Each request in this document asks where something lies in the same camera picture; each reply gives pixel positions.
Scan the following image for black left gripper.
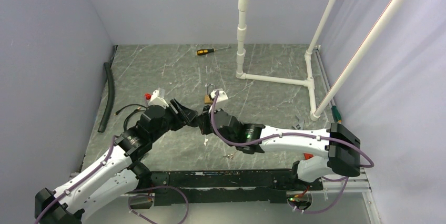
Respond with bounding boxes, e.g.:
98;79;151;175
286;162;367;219
150;98;199;142

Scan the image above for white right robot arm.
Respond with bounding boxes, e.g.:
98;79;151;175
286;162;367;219
196;110;361;190

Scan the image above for brass padlock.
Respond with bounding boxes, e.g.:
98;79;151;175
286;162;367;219
204;83;216;105

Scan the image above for yellow black screwdriver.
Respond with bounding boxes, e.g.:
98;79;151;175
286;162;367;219
196;46;231;56

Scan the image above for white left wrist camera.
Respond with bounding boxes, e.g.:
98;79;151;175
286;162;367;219
144;88;169;108

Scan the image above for black loose cable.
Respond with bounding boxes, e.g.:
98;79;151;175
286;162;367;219
114;103;147;131

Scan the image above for black corrugated hose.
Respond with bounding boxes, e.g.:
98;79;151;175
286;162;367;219
97;62;116;134

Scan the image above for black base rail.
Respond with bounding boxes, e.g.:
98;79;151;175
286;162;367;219
137;169;323;206

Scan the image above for red handle pliers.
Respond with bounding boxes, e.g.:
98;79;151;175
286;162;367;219
303;153;314;160

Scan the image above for white pvc pipe frame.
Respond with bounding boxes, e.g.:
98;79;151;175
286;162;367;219
236;0;405;121

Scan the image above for green handle screwdriver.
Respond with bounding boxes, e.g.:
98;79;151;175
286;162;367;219
331;105;342;124

